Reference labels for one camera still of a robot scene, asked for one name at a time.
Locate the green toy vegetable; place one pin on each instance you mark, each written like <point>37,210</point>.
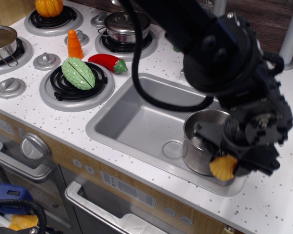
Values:
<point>176,49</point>

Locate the silver oven dial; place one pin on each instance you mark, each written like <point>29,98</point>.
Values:
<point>33,147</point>

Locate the back left stove burner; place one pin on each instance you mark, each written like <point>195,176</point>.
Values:
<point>69,18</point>

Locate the grey support pole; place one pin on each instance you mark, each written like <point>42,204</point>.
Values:
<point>286,51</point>

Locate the grey toy faucet base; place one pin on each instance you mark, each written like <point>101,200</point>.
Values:
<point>182,75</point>

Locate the front right stove burner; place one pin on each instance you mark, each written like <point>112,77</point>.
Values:
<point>58,93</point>

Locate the blue clamp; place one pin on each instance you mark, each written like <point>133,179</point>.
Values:
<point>14,192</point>

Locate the stove burner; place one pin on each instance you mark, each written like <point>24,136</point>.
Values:
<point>22,59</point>
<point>105,45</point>
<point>69,18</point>
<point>58,93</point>

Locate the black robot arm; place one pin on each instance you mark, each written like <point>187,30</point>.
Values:
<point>224,46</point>

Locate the silver oven door handle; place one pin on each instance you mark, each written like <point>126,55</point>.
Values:
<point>40,174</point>

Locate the back right stove burner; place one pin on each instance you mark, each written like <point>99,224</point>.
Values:
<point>105,45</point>

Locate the steel pot in sink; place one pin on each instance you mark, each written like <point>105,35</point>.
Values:
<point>194,153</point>

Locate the orange toy pumpkin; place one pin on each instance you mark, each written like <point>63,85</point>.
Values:
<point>49,8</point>

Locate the green toy bitter gourd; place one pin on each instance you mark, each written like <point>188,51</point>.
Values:
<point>78,73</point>

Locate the steel pan with lid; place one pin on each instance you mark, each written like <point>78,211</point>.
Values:
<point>8,45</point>

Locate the orange toy carrot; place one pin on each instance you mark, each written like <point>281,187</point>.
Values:
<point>74,46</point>

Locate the grey faucet pole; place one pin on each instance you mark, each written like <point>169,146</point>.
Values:
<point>219,7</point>

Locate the silver dishwasher door handle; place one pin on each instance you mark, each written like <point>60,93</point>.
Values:
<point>129,224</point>

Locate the steel pot with lid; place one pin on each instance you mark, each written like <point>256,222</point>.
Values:
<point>119,27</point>

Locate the grey stove knob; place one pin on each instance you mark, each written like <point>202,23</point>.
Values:
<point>11,88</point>
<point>98,20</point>
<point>84,39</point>
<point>46,61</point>

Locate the yellow tape piece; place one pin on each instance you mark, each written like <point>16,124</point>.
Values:
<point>23,221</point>

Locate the red toy chili pepper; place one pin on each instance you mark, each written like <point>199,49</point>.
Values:
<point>110,62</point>

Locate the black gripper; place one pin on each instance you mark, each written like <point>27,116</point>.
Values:
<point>258,118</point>

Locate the front left stove burner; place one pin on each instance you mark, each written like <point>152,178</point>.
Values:
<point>22,59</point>

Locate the grey toy spatula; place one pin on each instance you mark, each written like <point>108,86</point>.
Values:
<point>208,5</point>

